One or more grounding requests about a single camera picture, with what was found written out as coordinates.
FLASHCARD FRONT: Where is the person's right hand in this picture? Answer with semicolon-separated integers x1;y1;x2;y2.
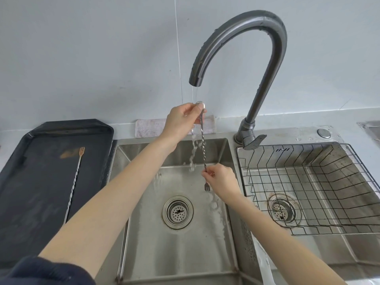
202;163;242;201

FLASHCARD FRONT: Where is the person's left hand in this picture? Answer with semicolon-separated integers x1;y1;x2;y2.
162;102;207;146

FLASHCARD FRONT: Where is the twisted steel bar fork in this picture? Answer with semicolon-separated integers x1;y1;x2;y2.
194;100;211;192
63;146;86;225

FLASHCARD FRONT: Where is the person's right forearm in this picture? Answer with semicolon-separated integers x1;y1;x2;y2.
223;193;348;285

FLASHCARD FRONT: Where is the person's left forearm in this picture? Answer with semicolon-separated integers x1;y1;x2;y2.
38;134;182;280

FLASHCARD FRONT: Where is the large steel drain strainer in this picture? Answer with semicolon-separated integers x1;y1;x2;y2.
162;195;195;231

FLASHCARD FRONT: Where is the pink cleaning cloth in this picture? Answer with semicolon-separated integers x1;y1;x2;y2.
135;115;216;139

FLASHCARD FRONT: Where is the small steel drain strainer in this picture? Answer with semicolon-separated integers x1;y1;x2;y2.
268;196;297;225

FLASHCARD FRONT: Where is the stainless steel double sink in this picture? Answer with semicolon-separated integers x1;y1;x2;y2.
100;125;380;285

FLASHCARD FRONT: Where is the grey gooseneck faucet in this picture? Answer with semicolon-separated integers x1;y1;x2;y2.
189;9;288;151

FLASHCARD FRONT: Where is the clear plastic film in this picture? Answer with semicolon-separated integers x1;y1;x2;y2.
250;230;282;285

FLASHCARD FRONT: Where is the black plastic tray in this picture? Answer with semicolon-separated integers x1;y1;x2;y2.
0;119;115;269

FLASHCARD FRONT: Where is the person's dark blue sleeve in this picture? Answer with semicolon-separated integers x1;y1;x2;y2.
0;255;96;285

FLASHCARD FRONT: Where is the black wire dish basket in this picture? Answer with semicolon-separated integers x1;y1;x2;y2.
236;142;380;237

